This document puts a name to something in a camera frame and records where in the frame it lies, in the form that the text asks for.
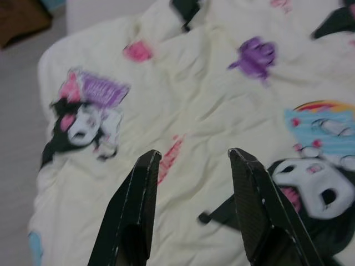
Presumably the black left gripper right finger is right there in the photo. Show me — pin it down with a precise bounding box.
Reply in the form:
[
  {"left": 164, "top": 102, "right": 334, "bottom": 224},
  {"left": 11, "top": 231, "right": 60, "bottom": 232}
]
[{"left": 227, "top": 148, "right": 326, "bottom": 266}]

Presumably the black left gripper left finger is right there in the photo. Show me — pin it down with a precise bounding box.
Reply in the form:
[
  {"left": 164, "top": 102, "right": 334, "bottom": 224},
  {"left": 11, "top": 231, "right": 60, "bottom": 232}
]
[{"left": 94, "top": 149, "right": 162, "bottom": 266}]

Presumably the cream cartoon print quilt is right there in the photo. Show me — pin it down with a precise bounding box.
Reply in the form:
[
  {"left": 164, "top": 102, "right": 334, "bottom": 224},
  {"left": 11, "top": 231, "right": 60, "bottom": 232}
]
[{"left": 26, "top": 0, "right": 355, "bottom": 266}]

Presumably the beige sheeted mattress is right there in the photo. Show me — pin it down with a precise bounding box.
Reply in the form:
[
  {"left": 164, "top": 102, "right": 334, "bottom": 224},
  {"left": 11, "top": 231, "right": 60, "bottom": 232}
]
[{"left": 65, "top": 0, "right": 173, "bottom": 35}]

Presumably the brown closed cardboard box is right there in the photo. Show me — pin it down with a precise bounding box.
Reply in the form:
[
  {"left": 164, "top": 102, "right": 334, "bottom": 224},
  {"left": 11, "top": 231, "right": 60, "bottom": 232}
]
[{"left": 0, "top": 0, "right": 53, "bottom": 50}]

